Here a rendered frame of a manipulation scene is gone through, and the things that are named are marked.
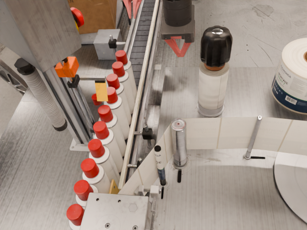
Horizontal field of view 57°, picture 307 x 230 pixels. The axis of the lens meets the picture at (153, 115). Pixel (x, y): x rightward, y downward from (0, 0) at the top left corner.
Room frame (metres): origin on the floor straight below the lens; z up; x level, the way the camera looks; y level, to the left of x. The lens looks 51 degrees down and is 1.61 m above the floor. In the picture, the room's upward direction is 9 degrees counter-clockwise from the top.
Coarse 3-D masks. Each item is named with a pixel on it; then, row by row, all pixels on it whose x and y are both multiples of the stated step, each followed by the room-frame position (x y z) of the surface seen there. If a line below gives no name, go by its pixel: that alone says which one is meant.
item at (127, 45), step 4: (136, 16) 1.08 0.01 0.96; (132, 20) 1.05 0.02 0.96; (132, 24) 1.02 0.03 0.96; (132, 28) 0.99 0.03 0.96; (132, 32) 0.98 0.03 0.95; (128, 36) 0.94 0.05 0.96; (128, 40) 0.92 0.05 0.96; (128, 44) 0.89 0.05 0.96; (124, 48) 0.87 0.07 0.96; (128, 48) 0.88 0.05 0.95
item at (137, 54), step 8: (144, 0) 1.34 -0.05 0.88; (152, 0) 1.33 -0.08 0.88; (144, 8) 1.27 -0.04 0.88; (152, 8) 1.26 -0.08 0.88; (144, 16) 1.20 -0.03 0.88; (152, 16) 1.19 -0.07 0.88; (144, 24) 1.14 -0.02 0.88; (136, 32) 1.08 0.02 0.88; (144, 32) 1.07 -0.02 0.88; (136, 40) 1.03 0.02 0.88; (144, 40) 1.02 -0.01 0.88; (152, 40) 1.01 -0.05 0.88; (136, 48) 0.97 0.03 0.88; (144, 48) 0.96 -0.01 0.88; (136, 56) 0.92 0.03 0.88; (136, 64) 0.87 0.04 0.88; (136, 72) 0.82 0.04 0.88; (136, 80) 0.78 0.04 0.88; (144, 80) 0.77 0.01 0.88; (136, 128) 0.55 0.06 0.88; (128, 168) 0.41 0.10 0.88; (120, 176) 0.39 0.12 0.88
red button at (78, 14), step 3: (72, 9) 0.50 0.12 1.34; (75, 9) 0.50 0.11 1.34; (72, 12) 0.50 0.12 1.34; (75, 12) 0.50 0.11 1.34; (78, 12) 0.50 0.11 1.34; (75, 15) 0.49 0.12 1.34; (78, 15) 0.49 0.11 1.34; (81, 15) 0.50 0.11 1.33; (75, 18) 0.49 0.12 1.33; (78, 18) 0.49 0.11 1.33; (81, 18) 0.49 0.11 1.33; (75, 21) 0.49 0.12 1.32; (78, 21) 0.49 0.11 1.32; (81, 21) 0.49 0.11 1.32; (78, 24) 0.50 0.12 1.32; (81, 24) 0.49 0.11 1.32
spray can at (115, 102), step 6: (108, 90) 0.54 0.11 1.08; (114, 90) 0.53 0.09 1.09; (108, 96) 0.52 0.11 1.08; (114, 96) 0.52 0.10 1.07; (108, 102) 0.52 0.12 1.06; (114, 102) 0.52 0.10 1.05; (120, 102) 0.53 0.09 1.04; (114, 108) 0.51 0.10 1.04; (120, 108) 0.52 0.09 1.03; (120, 114) 0.51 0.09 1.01; (120, 120) 0.51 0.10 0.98; (126, 120) 0.53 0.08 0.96; (120, 126) 0.51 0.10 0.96; (126, 126) 0.52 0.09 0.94; (126, 132) 0.52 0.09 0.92; (126, 138) 0.51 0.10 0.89
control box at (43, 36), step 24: (0, 0) 0.41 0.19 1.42; (24, 0) 0.42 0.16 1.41; (48, 0) 0.44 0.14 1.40; (0, 24) 0.46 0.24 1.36; (24, 24) 0.41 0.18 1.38; (48, 24) 0.43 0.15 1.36; (72, 24) 0.46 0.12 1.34; (24, 48) 0.42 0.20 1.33; (48, 48) 0.42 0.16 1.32; (72, 48) 0.45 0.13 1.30
